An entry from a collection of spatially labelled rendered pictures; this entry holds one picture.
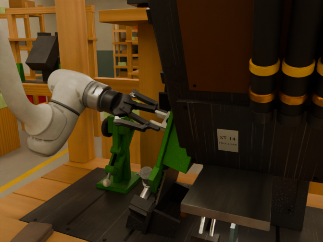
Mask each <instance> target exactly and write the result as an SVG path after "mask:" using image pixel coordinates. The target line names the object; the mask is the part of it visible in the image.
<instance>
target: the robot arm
mask: <svg viewBox="0 0 323 242"><path fill-rule="evenodd" d="M48 87H49V90H50V92H51V93H52V97H51V100H50V102H49V104H45V103H42V104H38V105H34V104H32V103H31V102H30V101H29V99H28V98H27V96H26V94H25V91H24V88H23V84H22V81H21V78H20V75H19V72H18V69H17V65H16V62H15V59H14V56H13V52H12V48H11V45H10V43H9V40H8V37H7V34H6V32H5V29H4V27H3V25H2V23H1V21H0V91H1V94H2V96H3V98H4V101H5V102H6V104H7V106H8V108H9V109H10V111H11V112H12V113H13V114H14V116H16V117H17V118H18V119H19V120H20V121H21V122H23V123H24V124H25V130H26V132H27V133H28V134H29V135H28V138H27V146H28V148H29V150H30V152H32V153H33V154H36V155H38V156H42V157H50V156H53V155H55V154H56V153H57V152H58V151H59V150H60V149H61V148H62V147H63V146H64V144H65V143H66V141H67V140H68V138H69V137H70V135H71V133H72V131H73V129H74V127H75V125H76V122H77V120H78V118H79V116H80V114H81V113H82V111H83V110H84V109H85V108H86V107H87V108H90V109H93V110H96V111H98V112H103V111H104V112H107V113H109V114H112V115H113V116H114V117H115V119H114V120H113V122H114V124H115V126H124V127H127V128H130V129H134V130H137V131H140V132H145V131H146V129H153V130H155V131H157V132H159V130H162V131H165V129H164V128H161V123H158V122H156V121H153V120H150V122H149V121H147V120H146V119H144V118H142V117H140V116H138V115H136V114H135V113H133V112H132V110H134V109H135V110H142V111H146V112H150V113H155V114H156V117H159V118H162V119H164V118H165V117H166V115H167V113H168V112H167V111H165V110H162V109H160V108H159V104H158V101H156V100H153V99H151V98H149V97H147V96H145V95H143V94H141V93H139V92H138V91H137V90H136V89H133V90H132V93H130V94H122V93H121V92H118V91H115V90H113V89H112V88H111V87H110V86H109V85H105V84H103V83H100V82H98V81H95V80H93V79H92V78H91V77H89V76H87V75H85V74H83V73H79V72H76V71H72V70H66V69H58V70H55V71H54V72H52V73H51V75H50V76H49V78H48ZM132 97H133V98H135V99H136V98H137V99H138V100H140V101H142V102H144V103H146V104H143V103H138V102H136V101H133V100H132ZM125 116H126V117H128V118H130V119H133V120H134V121H136V122H138V123H139V124H138V123H135V122H131V121H127V120H124V119H121V117H125Z"/></svg>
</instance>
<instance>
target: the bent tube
mask: <svg viewBox="0 0 323 242"><path fill-rule="evenodd" d="M169 115H170V112H168V113H167V115H166V117H165V118H164V120H163V122H162V124H161V128H164V129H166V125H167V122H168V119H169ZM150 195H152V192H151V190H150V189H147V188H145V187H144V189H143V191H142V193H141V195H140V197H142V198H144V199H146V200H148V199H149V197H150Z"/></svg>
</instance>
